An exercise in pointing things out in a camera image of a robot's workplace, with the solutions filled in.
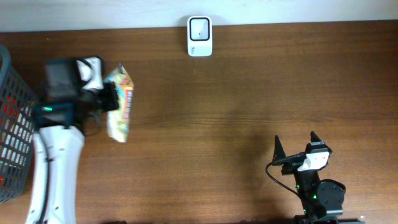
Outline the yellow snack bag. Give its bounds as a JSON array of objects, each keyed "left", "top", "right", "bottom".
[{"left": 104, "top": 63, "right": 134, "bottom": 143}]

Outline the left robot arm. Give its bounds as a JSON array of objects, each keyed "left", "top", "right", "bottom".
[{"left": 26, "top": 55, "right": 119, "bottom": 223}]

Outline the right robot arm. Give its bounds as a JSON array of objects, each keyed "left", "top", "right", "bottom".
[{"left": 271, "top": 131, "right": 346, "bottom": 223}]

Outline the white barcode scanner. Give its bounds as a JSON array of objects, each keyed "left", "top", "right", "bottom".
[{"left": 187, "top": 16, "right": 213, "bottom": 57}]

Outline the dark grey mesh basket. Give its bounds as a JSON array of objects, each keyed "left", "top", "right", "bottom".
[{"left": 1, "top": 45, "right": 37, "bottom": 203}]

